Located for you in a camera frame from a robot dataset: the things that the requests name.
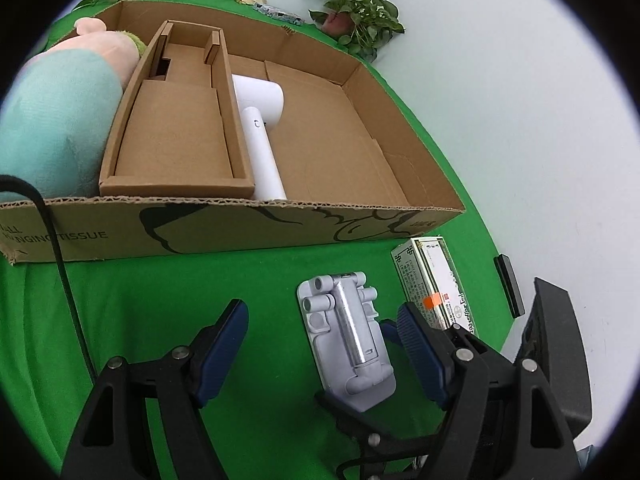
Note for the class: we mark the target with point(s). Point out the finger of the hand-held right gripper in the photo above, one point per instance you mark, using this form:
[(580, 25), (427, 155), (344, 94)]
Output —
[(375, 442), (390, 332)]

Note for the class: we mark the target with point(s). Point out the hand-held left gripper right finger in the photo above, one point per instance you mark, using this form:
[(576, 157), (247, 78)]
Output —
[(422, 355)]

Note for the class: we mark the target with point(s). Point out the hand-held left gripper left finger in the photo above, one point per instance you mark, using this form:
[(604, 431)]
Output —
[(222, 350)]

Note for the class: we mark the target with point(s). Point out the white folding phone stand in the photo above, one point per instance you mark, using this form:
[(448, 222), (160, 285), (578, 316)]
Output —
[(345, 330)]

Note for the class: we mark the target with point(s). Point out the white hair dryer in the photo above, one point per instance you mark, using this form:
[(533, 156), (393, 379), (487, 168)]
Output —
[(260, 150)]

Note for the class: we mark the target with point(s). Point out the large printed cardboard box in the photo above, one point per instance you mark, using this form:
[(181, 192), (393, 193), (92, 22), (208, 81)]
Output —
[(325, 135)]

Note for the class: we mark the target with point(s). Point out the narrow brown cardboard box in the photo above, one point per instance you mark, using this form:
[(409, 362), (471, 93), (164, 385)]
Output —
[(170, 130)]

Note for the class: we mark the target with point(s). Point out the green tablecloth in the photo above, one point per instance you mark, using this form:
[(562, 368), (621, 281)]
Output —
[(200, 280)]

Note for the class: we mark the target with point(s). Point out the white green medicine box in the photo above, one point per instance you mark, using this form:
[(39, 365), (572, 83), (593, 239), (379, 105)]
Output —
[(430, 270)]

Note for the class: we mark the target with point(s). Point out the small flat black device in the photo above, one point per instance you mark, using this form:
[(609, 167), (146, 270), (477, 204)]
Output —
[(509, 285)]

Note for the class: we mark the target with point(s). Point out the black chair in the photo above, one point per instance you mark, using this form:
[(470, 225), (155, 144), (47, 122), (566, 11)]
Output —
[(560, 340)]

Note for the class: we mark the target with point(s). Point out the teal plush toy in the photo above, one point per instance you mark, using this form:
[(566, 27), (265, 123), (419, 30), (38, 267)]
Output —
[(55, 110)]

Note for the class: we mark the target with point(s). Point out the potted plant with pink pot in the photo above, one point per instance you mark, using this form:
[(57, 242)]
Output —
[(365, 5)]

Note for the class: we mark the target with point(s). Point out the small patterned packet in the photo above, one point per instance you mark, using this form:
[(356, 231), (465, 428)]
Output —
[(280, 14)]

